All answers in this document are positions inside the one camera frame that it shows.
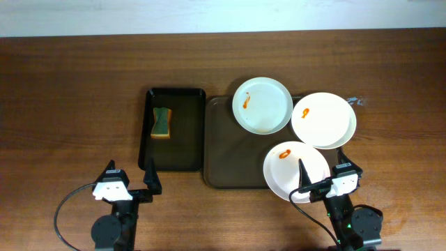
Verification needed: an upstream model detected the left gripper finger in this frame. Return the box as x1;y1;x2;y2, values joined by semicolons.
143;158;162;195
95;160;116;183

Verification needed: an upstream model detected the pale green plate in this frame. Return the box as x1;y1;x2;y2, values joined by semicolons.
232;77;293;135

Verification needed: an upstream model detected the yellow green sponge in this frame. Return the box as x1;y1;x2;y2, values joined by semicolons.
151;107;172;139

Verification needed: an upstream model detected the large brown tray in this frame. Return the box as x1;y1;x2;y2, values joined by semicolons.
203;96;344;190

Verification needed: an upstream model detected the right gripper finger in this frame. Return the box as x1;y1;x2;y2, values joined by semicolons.
298;159;312;193
337;146;352;168

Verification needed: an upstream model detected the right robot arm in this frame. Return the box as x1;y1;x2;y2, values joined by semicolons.
289;147;384;250

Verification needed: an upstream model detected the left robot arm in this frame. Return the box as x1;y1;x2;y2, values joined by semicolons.
91;160;162;251

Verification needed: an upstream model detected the white plate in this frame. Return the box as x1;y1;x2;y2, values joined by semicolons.
263;141;330;201
291;92;357;150

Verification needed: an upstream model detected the small black tray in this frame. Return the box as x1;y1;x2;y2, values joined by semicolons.
138;88;206;172

